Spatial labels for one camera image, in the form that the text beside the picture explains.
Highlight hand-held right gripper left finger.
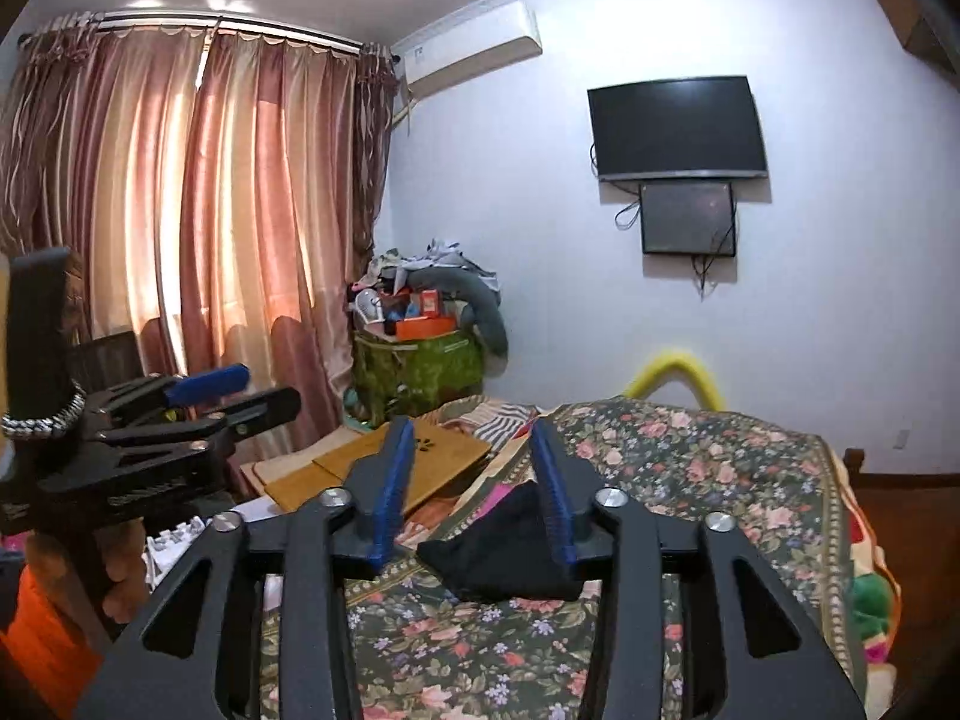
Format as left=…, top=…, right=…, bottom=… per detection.
left=75, top=415, right=417, bottom=720

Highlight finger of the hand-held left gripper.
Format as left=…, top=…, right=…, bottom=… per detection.
left=101, top=388, right=303, bottom=467
left=90, top=362, right=253, bottom=422

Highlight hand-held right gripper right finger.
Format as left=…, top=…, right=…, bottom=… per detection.
left=531, top=418, right=867, bottom=720

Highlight dark navy pants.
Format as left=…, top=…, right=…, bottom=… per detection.
left=416, top=480, right=601, bottom=603

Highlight person's left hand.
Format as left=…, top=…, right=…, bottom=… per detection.
left=28, top=516, right=152, bottom=620

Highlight black chair back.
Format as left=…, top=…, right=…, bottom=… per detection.
left=70, top=328, right=143, bottom=392

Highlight wooden lap desk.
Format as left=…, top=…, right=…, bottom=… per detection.
left=240, top=420, right=493, bottom=516

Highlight striped cloth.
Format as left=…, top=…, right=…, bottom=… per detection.
left=478, top=401, right=542, bottom=452

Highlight green floral storage bag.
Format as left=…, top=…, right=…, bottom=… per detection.
left=351, top=330, right=486, bottom=430

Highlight green floral bed blanket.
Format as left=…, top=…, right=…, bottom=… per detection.
left=255, top=397, right=865, bottom=720

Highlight orange box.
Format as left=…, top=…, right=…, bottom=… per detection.
left=394, top=315, right=458, bottom=343

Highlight pink striped curtain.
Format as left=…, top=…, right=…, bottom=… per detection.
left=0, top=13, right=395, bottom=460

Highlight yellow foam tube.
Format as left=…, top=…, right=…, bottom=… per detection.
left=625, top=349, right=726, bottom=415

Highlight pile of clothes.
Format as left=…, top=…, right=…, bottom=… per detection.
left=366, top=238, right=501, bottom=295

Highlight colourful fleece blanket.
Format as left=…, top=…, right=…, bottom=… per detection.
left=840, top=457, right=902, bottom=691

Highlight curtain rod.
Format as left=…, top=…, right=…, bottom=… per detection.
left=19, top=9, right=396, bottom=62

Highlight white air conditioner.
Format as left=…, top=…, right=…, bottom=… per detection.
left=392, top=0, right=543, bottom=103

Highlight brown wooden cabinet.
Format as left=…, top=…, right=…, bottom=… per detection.
left=862, top=0, right=960, bottom=70

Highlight wooden bed frame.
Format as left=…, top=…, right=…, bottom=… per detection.
left=844, top=447, right=960, bottom=691

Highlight black wall television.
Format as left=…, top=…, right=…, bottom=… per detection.
left=586, top=76, right=770, bottom=183

